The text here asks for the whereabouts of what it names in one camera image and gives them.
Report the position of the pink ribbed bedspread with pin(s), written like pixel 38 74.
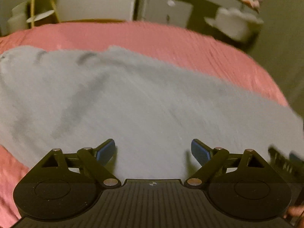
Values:
pixel 176 46

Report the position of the yellow tiered side table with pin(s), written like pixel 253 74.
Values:
pixel 43 12

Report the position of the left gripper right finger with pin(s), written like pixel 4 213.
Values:
pixel 242 186

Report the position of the grey sweatpants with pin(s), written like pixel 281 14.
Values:
pixel 152 110

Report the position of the white low cabinet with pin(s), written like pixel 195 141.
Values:
pixel 169 12

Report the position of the white fluffy chair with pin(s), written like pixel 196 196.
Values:
pixel 235 24

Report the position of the white round storage boxes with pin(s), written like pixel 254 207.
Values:
pixel 19 16

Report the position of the right hand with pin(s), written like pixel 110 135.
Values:
pixel 296 211

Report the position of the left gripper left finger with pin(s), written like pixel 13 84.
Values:
pixel 61 186

